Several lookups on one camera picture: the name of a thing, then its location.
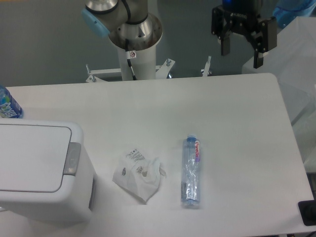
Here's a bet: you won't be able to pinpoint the blue labelled bottle left edge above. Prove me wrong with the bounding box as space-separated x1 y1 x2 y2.
0 85 24 119

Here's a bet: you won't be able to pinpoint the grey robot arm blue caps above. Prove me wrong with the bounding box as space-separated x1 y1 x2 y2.
81 0 277 69

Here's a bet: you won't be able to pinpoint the clear plastic water bottle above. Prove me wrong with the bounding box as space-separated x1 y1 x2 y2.
181 134 202 206

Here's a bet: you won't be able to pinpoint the white trash can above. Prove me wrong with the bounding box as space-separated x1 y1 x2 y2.
0 118 97 222

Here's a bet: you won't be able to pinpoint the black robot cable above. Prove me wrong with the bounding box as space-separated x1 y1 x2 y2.
124 38 137 80

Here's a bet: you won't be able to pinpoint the white side table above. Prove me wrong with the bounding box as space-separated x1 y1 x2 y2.
242 17 316 173

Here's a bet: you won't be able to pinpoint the metal table clamp right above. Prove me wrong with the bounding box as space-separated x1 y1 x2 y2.
200 56 212 77

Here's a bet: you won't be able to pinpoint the blue plastic bag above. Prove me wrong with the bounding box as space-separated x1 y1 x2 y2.
273 0 316 29

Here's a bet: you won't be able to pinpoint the crumpled white plastic wrapper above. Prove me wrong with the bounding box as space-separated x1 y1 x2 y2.
112 147 166 203

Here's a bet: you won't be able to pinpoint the black device at table edge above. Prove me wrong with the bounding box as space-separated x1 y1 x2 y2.
298 200 316 226

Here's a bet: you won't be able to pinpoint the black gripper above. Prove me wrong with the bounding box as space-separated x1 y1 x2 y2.
211 0 277 69

